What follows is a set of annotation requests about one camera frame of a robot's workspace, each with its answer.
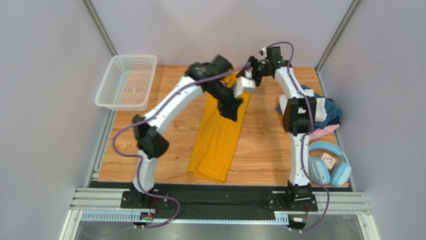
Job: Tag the white plastic basket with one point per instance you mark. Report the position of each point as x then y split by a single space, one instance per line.
127 82

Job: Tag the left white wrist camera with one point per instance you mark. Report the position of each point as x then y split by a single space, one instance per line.
244 84

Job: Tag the pink item inside headphones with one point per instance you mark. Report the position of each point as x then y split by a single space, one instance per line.
329 160

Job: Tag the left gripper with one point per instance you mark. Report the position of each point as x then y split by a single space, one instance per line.
229 109

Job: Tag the light blue headphones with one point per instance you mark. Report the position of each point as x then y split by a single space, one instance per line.
318 171

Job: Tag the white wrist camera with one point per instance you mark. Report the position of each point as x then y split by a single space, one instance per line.
262 52
244 84

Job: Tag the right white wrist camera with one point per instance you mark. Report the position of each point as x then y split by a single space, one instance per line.
262 52

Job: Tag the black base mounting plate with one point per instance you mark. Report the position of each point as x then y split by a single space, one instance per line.
219 202

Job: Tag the yellow t-shirt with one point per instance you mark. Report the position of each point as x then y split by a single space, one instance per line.
216 142

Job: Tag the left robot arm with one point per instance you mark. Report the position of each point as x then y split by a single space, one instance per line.
149 129

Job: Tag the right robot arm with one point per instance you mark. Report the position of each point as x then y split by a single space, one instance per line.
297 120

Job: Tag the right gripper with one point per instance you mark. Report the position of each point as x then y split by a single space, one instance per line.
252 66

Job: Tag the pink garment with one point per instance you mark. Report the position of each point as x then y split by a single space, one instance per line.
318 133

